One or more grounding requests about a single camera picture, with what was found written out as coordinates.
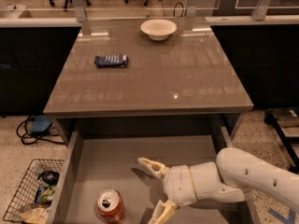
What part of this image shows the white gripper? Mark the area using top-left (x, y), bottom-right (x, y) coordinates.
top-left (137, 157), bottom-right (197, 224)

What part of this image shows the green snack bag in basket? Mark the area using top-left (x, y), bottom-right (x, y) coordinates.
top-left (37, 186), bottom-right (56, 203)

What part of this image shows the open grey top drawer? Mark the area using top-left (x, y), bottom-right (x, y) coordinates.
top-left (45, 127), bottom-right (260, 224)

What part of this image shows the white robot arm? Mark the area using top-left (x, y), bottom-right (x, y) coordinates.
top-left (138, 147), bottom-right (299, 224)

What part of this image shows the red coke can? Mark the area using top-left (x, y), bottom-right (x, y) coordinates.
top-left (96, 189), bottom-right (125, 224)

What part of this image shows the black rolling cart frame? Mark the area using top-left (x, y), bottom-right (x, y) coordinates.
top-left (264, 107), bottom-right (299, 174)

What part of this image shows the black wire basket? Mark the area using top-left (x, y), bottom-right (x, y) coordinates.
top-left (3, 159), bottom-right (64, 223)

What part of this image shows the black floor cable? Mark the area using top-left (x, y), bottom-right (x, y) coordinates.
top-left (15, 115), bottom-right (65, 147)

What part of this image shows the yellow snack bag in basket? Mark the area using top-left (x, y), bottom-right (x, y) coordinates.
top-left (20, 207), bottom-right (49, 224)

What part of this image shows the white ceramic bowl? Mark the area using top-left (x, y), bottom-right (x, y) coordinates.
top-left (141, 19), bottom-right (177, 41)

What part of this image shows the grey counter cabinet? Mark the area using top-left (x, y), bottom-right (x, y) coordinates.
top-left (44, 17), bottom-right (253, 136)

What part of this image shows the blue foot pedal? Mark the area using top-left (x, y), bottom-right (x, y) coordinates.
top-left (30, 115), bottom-right (52, 135)

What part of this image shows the blue striped snack bag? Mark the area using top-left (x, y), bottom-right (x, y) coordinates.
top-left (94, 54), bottom-right (128, 68)

